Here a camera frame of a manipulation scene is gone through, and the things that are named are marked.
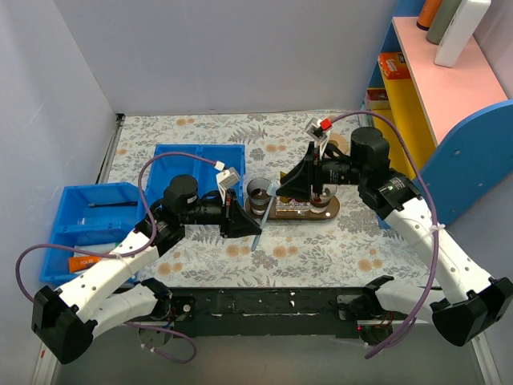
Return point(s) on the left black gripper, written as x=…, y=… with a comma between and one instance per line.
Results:
x=229, y=216

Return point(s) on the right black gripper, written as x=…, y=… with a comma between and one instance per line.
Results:
x=314, y=172

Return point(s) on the clear acrylic holder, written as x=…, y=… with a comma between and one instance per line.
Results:
x=291, y=207

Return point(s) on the clear glass cup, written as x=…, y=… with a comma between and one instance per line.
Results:
x=320, y=201

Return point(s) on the light blue toothbrush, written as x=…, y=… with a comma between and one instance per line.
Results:
x=272, y=192

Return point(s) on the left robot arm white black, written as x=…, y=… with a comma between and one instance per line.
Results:
x=69, y=318

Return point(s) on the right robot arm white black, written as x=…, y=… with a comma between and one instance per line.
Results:
x=460, y=298

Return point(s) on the oval wooden tray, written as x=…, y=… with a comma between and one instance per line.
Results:
x=330, y=213

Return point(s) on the black toothbrush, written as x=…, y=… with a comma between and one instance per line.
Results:
x=114, y=204

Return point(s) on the white toothpaste tube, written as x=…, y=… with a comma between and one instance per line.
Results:
x=105, y=248

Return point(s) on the blue toiletry bin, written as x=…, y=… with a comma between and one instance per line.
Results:
x=76, y=224

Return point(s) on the orange toothpaste tube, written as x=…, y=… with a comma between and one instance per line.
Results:
x=81, y=263

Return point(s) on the brown toilet paper roll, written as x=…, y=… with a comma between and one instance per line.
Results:
x=340, y=142

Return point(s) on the blue double bin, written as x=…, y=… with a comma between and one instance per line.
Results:
x=163, y=170

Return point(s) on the red box on shelf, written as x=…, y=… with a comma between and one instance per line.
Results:
x=376, y=98

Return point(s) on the orange snack box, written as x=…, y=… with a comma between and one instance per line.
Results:
x=393, y=65

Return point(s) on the colourful shelf unit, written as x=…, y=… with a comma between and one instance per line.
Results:
x=457, y=122

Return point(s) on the orange bottle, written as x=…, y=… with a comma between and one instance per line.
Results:
x=428, y=13

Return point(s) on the grey bottle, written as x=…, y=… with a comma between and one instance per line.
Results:
x=442, y=20

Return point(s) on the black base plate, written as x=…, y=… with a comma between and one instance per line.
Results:
x=257, y=311

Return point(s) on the aluminium rail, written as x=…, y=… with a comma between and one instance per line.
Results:
x=290, y=348

